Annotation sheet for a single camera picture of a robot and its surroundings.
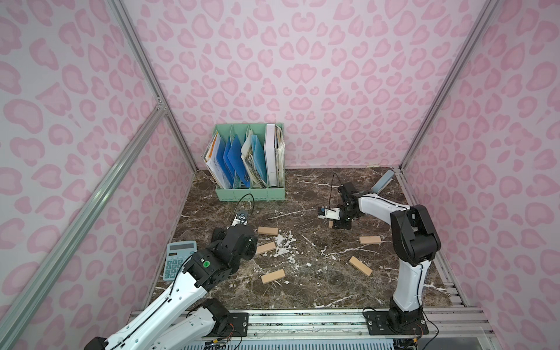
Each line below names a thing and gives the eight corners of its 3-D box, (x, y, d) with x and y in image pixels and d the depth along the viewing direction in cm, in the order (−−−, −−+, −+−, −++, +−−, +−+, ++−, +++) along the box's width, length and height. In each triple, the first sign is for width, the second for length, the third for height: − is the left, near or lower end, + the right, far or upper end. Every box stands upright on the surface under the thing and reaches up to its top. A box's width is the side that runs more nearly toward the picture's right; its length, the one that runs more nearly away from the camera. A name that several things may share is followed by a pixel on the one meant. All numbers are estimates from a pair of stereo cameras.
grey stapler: (369, 191, 113) (372, 184, 108) (385, 175, 120) (388, 168, 115) (376, 196, 111) (380, 189, 106) (392, 179, 118) (395, 172, 114)
